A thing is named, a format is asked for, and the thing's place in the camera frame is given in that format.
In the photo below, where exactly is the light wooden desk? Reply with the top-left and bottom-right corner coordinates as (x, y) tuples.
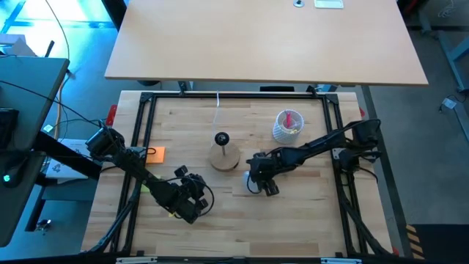
(104, 0), (429, 87)

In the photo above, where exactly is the grey side desk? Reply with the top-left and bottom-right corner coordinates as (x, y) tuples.
(0, 54), (70, 247)

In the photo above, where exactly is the lamp socket on wooden base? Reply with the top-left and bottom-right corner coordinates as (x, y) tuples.
(208, 131), (242, 172)

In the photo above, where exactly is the black aluminium table frame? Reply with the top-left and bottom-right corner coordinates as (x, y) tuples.
(82, 90), (395, 257)

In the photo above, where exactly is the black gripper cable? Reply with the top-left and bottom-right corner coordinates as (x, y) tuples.
(199, 177), (215, 218)
(245, 172), (262, 194)

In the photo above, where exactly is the black mouse with green light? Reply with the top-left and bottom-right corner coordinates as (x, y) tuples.
(0, 166), (23, 190)

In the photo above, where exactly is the white lattice cup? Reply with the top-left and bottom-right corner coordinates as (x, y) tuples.
(272, 109), (305, 144)

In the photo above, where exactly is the black keyboard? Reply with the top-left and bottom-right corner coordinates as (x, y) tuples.
(0, 108), (20, 150)

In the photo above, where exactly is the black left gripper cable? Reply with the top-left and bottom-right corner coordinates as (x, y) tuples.
(199, 177), (215, 218)

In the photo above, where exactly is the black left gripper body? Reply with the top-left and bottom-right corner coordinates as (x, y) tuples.
(171, 175), (210, 224)

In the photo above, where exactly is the white lamp cable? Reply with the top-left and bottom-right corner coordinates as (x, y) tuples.
(211, 90), (221, 139)

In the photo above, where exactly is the white printed box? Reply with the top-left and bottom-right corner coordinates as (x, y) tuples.
(45, 138), (92, 180)

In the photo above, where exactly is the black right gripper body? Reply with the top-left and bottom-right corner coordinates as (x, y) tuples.
(245, 150), (283, 184)

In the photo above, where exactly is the orange sticky note pad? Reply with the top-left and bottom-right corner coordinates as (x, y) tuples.
(145, 146), (166, 164)

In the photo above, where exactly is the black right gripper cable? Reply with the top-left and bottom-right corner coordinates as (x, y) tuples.
(245, 172), (262, 194)

